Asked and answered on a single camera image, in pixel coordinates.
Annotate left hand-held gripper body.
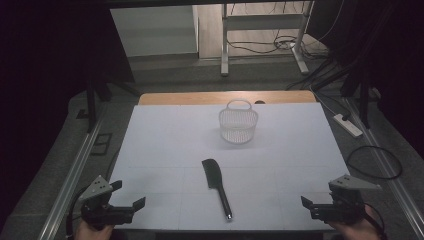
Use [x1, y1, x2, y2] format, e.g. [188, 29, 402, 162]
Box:
[78, 175, 135, 231]

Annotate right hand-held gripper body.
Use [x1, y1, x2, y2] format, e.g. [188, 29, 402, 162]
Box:
[310, 174, 382, 225]

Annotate white mesh basket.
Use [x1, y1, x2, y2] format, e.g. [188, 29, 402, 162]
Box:
[218, 98, 259, 145]

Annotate person's left hand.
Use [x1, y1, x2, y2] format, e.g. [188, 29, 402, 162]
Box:
[73, 219, 116, 240]

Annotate person's right hand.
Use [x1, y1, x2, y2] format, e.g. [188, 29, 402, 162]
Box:
[328, 204, 384, 240]

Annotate white table cover sheet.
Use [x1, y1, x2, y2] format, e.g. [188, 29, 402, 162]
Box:
[108, 102, 351, 232]

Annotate black tripod stand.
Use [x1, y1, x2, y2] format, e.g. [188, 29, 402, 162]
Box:
[84, 76, 141, 134]
[313, 59, 381, 129]

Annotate white power strip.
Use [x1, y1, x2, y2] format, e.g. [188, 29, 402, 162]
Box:
[333, 113, 364, 139]

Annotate white metal stand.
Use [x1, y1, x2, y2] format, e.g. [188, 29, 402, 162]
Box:
[220, 0, 315, 77]

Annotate left hand-held gripper cable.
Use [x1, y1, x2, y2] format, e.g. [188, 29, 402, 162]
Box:
[65, 186, 89, 239]

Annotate hand-held gripper cable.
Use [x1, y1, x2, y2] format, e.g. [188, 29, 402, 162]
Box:
[364, 203, 388, 240]
[65, 186, 89, 239]

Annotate right hand-held gripper cable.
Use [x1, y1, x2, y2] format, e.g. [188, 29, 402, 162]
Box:
[364, 203, 388, 240]

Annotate aluminium rail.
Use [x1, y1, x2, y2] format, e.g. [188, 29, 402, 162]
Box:
[38, 119, 104, 240]
[344, 98, 424, 239]

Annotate black looped cable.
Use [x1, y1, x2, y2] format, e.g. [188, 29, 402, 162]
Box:
[345, 145, 403, 181]

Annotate tangled black floor cables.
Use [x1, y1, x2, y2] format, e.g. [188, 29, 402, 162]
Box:
[226, 33, 329, 61]

